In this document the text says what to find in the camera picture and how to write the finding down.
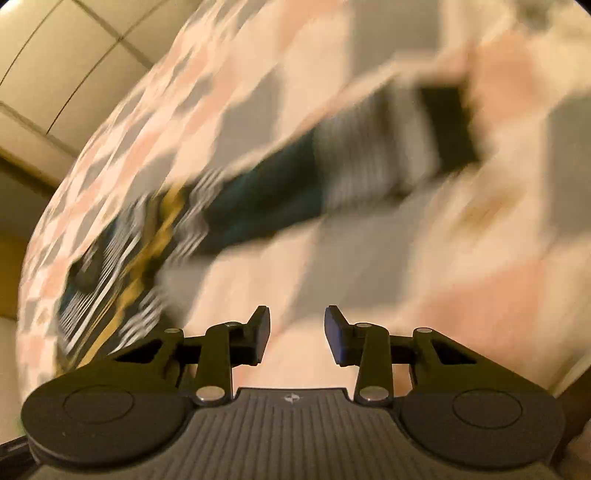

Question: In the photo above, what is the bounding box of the checkered bear print blanket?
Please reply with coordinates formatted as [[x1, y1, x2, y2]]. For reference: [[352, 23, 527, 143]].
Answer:
[[16, 0, 591, 402]]

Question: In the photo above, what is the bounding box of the cream wardrobe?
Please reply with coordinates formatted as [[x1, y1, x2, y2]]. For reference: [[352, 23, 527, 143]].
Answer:
[[0, 0, 222, 190]]

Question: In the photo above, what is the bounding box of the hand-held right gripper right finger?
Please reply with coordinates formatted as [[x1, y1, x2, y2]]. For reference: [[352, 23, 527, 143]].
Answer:
[[324, 305, 485, 407]]

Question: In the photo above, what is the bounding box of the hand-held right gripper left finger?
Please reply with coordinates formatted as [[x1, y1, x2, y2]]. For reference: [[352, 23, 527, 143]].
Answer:
[[109, 305, 271, 408]]

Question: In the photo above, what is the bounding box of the dark teal striped shirt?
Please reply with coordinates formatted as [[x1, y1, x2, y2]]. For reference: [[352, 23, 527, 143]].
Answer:
[[55, 76, 483, 370]]

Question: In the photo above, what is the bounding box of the brown wooden panel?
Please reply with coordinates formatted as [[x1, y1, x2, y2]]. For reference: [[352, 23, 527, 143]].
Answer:
[[0, 157, 63, 321]]

